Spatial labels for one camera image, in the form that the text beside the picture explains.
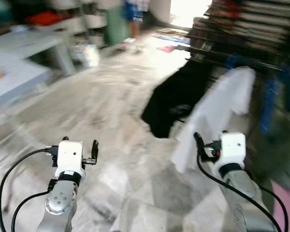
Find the white shirt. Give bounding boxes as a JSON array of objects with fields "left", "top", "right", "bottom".
[{"left": 171, "top": 66, "right": 257, "bottom": 175}]

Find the black shirt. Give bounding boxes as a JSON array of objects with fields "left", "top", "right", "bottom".
[{"left": 141, "top": 58, "right": 218, "bottom": 140}]

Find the white printed bag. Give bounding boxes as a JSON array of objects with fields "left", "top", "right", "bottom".
[{"left": 70, "top": 44, "right": 100, "bottom": 69}]

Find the pink mat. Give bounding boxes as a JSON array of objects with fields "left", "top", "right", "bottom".
[{"left": 271, "top": 181, "right": 290, "bottom": 232}]

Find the pink cloth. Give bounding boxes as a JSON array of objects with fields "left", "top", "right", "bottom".
[{"left": 157, "top": 44, "right": 177, "bottom": 53}]

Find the low white table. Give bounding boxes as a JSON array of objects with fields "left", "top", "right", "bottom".
[{"left": 0, "top": 30, "right": 76, "bottom": 76}]

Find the black drying rack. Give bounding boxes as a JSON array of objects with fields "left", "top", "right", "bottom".
[{"left": 186, "top": 0, "right": 290, "bottom": 74}]

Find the beige blue-edged mat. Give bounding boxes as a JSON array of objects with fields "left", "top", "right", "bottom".
[{"left": 155, "top": 33, "right": 192, "bottom": 45}]

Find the red cushion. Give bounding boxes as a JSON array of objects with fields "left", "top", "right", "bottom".
[{"left": 27, "top": 12, "right": 64, "bottom": 26}]

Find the white storage shelf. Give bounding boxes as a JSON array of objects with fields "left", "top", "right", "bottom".
[{"left": 48, "top": 0, "right": 107, "bottom": 35}]

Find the green armchair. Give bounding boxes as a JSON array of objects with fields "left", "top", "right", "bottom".
[{"left": 105, "top": 6, "right": 131, "bottom": 45}]

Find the person in blue shorts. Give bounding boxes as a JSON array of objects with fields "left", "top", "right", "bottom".
[{"left": 123, "top": 0, "right": 148, "bottom": 42}]

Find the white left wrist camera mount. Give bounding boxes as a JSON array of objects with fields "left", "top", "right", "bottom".
[{"left": 56, "top": 140, "right": 85, "bottom": 177}]

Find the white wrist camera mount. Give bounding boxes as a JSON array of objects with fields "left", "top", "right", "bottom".
[
  {"left": 56, "top": 140, "right": 85, "bottom": 177},
  {"left": 214, "top": 131, "right": 247, "bottom": 168}
]

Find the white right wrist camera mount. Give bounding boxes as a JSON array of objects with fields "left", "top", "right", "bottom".
[{"left": 214, "top": 131, "right": 247, "bottom": 168}]

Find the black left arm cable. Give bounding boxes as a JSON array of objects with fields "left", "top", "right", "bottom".
[
  {"left": 0, "top": 147, "right": 57, "bottom": 232},
  {"left": 10, "top": 189, "right": 56, "bottom": 232}
]

